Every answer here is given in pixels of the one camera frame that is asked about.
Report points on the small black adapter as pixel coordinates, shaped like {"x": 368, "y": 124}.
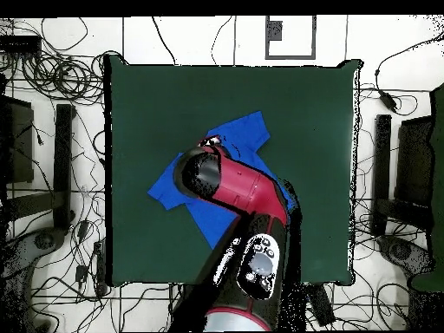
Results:
{"x": 81, "y": 273}

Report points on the green cloth covered table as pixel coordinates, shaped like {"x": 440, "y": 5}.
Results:
{"x": 437, "y": 173}

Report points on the black power adapter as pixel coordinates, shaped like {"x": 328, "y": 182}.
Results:
{"x": 387, "y": 100}

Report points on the blue laundry garment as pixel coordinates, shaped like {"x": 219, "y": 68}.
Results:
{"x": 246, "y": 131}

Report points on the grey floor frame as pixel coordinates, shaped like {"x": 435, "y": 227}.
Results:
{"x": 290, "y": 56}

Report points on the black monitor box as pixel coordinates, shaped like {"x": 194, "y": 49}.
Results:
{"x": 20, "y": 145}
{"x": 414, "y": 163}

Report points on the flat black box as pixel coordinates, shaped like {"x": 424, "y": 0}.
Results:
{"x": 19, "y": 44}

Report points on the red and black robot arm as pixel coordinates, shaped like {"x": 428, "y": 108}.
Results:
{"x": 242, "y": 184}

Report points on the long black box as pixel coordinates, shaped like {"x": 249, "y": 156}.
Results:
{"x": 322, "y": 305}

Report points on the grey chair base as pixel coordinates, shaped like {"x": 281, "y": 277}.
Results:
{"x": 45, "y": 240}
{"x": 402, "y": 251}

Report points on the black power strip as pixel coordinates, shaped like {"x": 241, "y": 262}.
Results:
{"x": 100, "y": 267}

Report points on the dark green table cloth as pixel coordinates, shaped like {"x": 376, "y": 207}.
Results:
{"x": 156, "y": 114}

